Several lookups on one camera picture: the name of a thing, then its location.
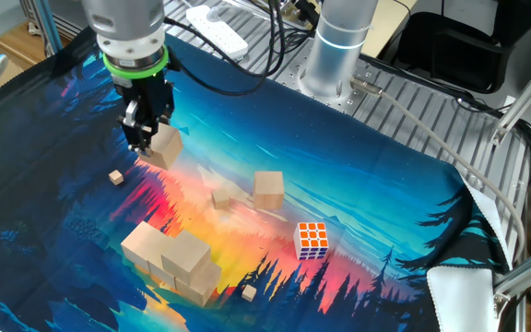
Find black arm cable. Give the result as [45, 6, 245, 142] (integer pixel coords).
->
[163, 0, 322, 97]

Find forest sunset printed cloth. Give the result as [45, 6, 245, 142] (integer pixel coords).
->
[0, 27, 518, 332]

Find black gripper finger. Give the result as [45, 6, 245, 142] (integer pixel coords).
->
[157, 82, 177, 128]
[117, 99, 154, 157]

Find black office chair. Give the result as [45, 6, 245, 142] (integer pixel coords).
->
[393, 9, 518, 95]

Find large wooden cube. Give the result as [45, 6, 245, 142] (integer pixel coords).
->
[174, 260, 223, 308]
[147, 257, 178, 291]
[138, 122, 184, 171]
[252, 171, 286, 211]
[120, 220, 174, 273]
[160, 229, 212, 285]

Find aluminium frame bar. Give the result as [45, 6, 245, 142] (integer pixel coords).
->
[490, 53, 531, 148]
[492, 239, 531, 319]

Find green flange ring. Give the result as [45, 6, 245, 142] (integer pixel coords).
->
[102, 44, 170, 80]

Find gray base cable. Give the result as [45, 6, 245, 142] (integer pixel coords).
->
[348, 76, 528, 267]

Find Rubik's cube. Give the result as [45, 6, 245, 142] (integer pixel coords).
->
[292, 221, 330, 262]

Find aluminium extrusion rack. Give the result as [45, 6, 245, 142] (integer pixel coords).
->
[18, 0, 91, 56]

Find white flat device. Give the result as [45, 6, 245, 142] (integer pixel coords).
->
[185, 4, 250, 60]

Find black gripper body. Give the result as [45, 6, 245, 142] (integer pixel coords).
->
[113, 73, 175, 129]

